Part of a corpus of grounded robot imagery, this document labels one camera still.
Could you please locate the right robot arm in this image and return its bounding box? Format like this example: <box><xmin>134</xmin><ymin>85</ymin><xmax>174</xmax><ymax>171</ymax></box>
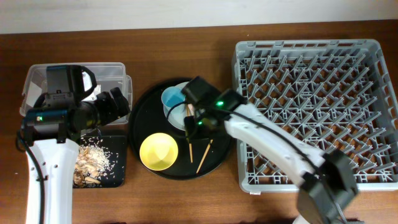
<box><xmin>181</xmin><ymin>77</ymin><xmax>359</xmax><ymax>223</ymax></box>

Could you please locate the black rectangular tray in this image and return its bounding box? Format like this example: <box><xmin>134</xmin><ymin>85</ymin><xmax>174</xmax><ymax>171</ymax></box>
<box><xmin>72</xmin><ymin>126</ymin><xmax>128</xmax><ymax>189</ymax></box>

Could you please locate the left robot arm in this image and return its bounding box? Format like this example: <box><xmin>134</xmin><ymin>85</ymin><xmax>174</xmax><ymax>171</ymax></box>
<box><xmin>16</xmin><ymin>64</ymin><xmax>131</xmax><ymax>223</ymax></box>

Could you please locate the wooden chopstick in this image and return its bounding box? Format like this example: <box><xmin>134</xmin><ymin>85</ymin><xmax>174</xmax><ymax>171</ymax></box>
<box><xmin>185</xmin><ymin>104</ymin><xmax>193</xmax><ymax>163</ymax></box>
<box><xmin>196</xmin><ymin>139</ymin><xmax>213</xmax><ymax>174</ymax></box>

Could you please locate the grey dishwasher rack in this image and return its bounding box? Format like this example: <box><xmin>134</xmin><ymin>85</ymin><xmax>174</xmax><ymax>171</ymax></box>
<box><xmin>232</xmin><ymin>39</ymin><xmax>397</xmax><ymax>191</ymax></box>

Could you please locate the clear plastic waste bin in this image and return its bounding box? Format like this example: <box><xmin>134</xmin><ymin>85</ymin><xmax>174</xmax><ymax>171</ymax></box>
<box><xmin>20</xmin><ymin>63</ymin><xmax>132</xmax><ymax>129</ymax></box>

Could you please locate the round black serving tray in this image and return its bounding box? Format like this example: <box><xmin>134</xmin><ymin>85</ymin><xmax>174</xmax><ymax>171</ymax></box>
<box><xmin>128</xmin><ymin>78</ymin><xmax>233</xmax><ymax>180</ymax></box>

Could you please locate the yellow bowl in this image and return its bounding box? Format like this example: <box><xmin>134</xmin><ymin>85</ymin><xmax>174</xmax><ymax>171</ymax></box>
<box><xmin>139</xmin><ymin>133</ymin><xmax>178</xmax><ymax>171</ymax></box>

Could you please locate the blue plastic cup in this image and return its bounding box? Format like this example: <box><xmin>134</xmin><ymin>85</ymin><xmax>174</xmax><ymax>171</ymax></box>
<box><xmin>161</xmin><ymin>86</ymin><xmax>185</xmax><ymax>109</ymax></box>

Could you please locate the food scraps and rice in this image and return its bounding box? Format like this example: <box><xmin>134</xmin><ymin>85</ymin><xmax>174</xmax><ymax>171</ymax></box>
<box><xmin>73</xmin><ymin>136</ymin><xmax>124</xmax><ymax>187</ymax></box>

